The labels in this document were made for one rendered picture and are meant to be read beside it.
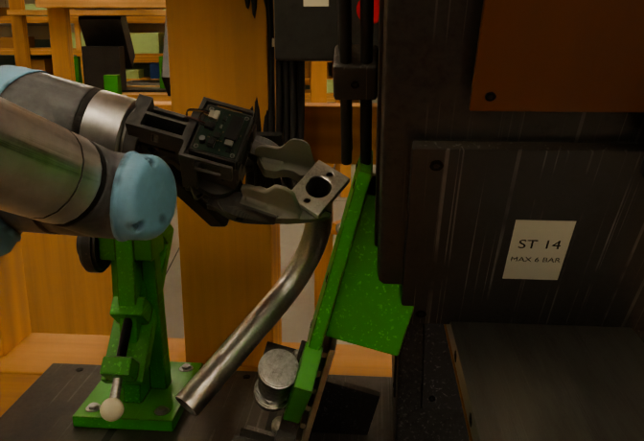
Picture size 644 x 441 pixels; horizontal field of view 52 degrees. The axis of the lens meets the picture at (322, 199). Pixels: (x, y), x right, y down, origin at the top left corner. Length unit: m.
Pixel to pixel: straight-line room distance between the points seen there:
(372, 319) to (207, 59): 0.48
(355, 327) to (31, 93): 0.38
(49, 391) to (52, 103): 0.47
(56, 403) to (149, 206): 0.48
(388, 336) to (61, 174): 0.31
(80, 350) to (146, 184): 0.65
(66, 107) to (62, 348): 0.58
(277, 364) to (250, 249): 0.38
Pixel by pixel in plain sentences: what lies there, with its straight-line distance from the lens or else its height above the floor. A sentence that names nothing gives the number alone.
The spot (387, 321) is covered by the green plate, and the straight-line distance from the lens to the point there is 0.61.
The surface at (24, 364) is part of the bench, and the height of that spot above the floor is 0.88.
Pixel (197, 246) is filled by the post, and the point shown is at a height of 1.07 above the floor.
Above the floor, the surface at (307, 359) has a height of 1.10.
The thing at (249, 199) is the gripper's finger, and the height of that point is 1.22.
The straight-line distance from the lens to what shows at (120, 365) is 0.86.
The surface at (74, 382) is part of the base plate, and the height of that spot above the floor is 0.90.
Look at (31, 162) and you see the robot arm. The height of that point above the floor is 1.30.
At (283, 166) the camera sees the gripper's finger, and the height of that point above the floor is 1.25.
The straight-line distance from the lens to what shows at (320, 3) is 0.81.
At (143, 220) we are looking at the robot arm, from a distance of 0.56.
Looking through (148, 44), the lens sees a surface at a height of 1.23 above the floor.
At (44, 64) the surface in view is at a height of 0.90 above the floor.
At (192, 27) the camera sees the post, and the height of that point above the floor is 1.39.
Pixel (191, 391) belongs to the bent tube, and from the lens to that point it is 0.72.
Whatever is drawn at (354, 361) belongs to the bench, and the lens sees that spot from 1.07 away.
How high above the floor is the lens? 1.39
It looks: 14 degrees down
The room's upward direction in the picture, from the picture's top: straight up
